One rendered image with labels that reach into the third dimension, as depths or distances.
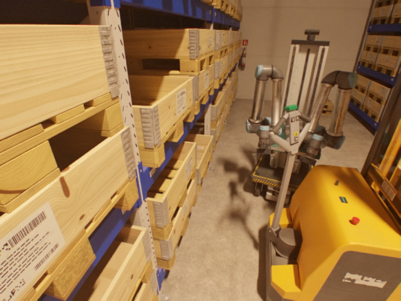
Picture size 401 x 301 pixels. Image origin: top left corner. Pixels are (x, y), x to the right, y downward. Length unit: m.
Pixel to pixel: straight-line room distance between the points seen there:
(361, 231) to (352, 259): 0.16
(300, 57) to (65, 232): 2.38
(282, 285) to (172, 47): 1.92
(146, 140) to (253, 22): 5.96
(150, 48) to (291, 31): 5.29
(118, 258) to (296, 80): 2.24
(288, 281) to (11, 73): 1.76
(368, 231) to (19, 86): 1.59
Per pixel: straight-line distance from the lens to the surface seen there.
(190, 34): 1.87
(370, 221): 1.62
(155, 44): 1.97
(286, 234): 1.95
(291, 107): 1.50
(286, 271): 1.85
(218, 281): 2.13
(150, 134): 1.13
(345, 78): 2.19
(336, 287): 1.74
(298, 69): 2.56
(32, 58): 0.59
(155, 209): 1.39
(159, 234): 1.56
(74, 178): 0.68
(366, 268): 1.62
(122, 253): 1.25
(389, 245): 1.54
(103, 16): 0.94
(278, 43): 6.84
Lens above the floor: 1.84
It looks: 29 degrees down
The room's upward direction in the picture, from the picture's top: straight up
